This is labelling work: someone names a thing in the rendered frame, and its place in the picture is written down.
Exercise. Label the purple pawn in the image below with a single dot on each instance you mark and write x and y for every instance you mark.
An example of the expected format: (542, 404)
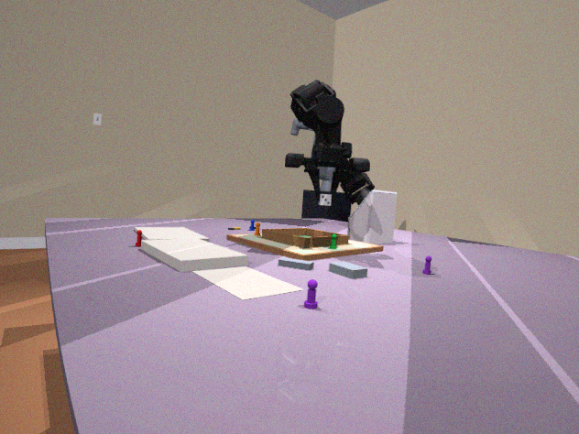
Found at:
(427, 266)
(310, 303)

